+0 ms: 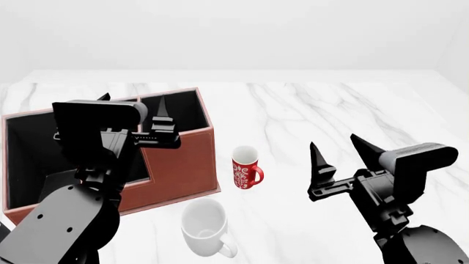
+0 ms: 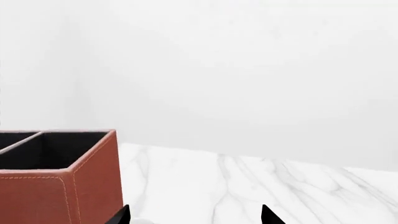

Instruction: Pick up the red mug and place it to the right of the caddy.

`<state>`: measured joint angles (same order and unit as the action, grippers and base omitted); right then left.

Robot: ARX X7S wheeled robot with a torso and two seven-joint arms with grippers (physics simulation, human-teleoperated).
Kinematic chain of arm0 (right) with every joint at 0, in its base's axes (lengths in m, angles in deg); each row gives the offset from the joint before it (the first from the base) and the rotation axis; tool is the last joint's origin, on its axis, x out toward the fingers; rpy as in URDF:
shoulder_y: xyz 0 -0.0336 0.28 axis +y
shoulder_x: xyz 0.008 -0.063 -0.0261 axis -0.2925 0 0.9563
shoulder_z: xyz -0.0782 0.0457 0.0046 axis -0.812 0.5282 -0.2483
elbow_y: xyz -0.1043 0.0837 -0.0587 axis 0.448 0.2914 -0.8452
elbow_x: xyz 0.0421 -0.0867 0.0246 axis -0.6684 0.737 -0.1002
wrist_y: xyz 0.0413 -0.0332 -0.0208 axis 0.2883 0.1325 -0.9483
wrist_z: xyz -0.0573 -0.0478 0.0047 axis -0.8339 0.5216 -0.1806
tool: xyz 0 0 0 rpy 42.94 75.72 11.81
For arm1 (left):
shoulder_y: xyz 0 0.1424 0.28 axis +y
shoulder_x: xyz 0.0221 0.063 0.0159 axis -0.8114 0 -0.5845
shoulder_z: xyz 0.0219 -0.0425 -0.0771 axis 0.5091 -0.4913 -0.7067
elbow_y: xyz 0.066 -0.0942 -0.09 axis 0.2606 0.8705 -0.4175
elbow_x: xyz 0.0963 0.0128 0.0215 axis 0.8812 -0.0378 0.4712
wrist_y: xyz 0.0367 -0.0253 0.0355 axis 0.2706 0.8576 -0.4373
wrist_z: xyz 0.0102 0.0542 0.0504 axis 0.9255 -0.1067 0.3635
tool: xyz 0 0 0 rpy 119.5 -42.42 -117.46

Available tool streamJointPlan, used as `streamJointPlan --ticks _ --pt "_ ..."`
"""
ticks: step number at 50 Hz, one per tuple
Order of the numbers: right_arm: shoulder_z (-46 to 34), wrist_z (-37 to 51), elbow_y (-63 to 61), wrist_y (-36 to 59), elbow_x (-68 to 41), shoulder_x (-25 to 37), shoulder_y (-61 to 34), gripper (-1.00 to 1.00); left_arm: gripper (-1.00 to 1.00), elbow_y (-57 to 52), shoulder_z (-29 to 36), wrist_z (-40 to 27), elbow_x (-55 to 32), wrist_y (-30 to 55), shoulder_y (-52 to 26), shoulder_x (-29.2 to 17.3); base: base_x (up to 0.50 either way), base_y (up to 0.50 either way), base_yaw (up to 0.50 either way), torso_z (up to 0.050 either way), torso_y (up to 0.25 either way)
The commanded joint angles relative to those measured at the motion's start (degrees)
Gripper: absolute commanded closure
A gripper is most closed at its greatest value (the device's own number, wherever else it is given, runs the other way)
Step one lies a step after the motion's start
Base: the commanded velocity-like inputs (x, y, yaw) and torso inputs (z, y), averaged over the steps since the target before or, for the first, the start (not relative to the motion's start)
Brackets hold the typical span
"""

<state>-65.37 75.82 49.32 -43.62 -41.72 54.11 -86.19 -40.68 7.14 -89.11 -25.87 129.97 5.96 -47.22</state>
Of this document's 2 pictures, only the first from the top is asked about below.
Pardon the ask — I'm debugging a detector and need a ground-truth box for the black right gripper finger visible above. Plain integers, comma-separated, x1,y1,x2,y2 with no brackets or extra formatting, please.
309,141,337,191
349,133,387,173

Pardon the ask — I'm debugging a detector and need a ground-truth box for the red-brown leather caddy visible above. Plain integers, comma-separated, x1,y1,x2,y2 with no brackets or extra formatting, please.
1,87,222,226

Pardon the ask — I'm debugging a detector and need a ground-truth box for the red patterned mug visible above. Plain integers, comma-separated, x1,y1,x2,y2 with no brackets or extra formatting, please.
231,145,265,191

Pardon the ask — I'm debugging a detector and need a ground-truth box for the white ceramic mug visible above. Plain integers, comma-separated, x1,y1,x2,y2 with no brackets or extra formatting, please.
180,197,239,260

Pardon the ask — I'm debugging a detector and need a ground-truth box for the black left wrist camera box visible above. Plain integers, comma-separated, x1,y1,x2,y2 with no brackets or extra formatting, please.
51,99,149,131

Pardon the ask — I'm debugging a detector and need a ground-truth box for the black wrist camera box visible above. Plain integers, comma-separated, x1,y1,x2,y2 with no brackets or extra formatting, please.
51,99,149,131
378,142,459,205

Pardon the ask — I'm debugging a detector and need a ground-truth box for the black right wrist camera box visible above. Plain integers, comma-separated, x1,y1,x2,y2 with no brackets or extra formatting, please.
378,142,459,205

